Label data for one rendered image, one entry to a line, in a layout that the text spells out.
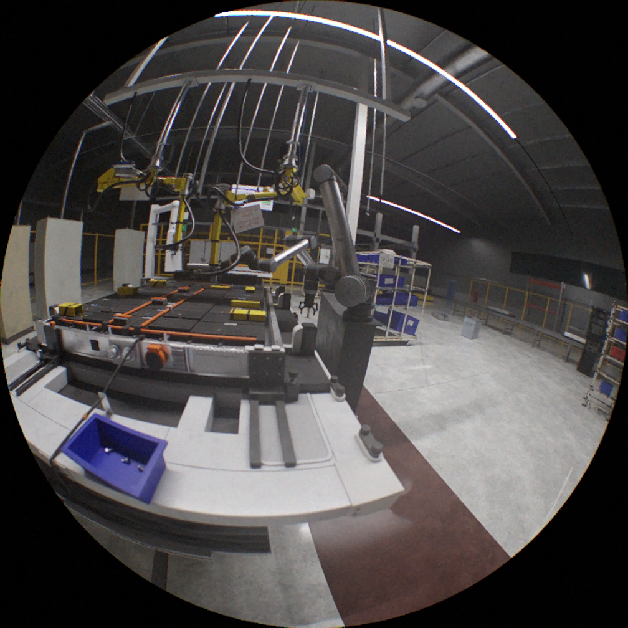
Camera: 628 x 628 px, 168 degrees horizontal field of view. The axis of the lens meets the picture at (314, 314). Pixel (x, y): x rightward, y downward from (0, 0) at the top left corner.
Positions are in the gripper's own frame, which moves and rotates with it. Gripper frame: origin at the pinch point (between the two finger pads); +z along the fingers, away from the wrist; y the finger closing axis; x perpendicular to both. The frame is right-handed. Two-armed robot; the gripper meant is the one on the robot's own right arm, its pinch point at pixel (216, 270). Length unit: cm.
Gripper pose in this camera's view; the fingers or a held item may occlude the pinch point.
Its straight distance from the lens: 204.6
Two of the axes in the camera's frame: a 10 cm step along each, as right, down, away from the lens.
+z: -9.2, 3.7, 1.2
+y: 3.9, 9.0, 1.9
